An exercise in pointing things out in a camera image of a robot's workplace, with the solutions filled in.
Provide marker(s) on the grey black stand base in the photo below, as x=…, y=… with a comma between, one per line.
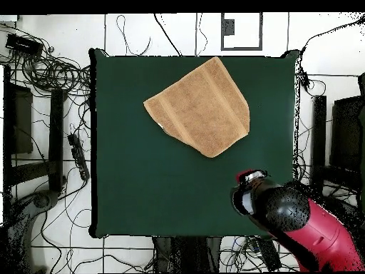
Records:
x=41, y=201

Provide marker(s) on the black electronics box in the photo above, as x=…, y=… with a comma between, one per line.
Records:
x=24, y=45

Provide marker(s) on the black rectangular floor box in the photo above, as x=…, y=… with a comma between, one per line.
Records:
x=269, y=254

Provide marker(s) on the dark green table cloth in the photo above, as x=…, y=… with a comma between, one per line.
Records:
x=142, y=185

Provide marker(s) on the grey rectangular floor frame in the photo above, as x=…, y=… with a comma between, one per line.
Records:
x=223, y=31

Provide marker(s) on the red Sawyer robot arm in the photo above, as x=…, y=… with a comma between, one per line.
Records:
x=328, y=237

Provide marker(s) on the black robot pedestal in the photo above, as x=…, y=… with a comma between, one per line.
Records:
x=188, y=254

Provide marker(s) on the orange terry towel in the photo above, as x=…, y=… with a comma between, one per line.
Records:
x=205, y=108

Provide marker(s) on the black power strip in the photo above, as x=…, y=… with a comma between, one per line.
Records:
x=78, y=157

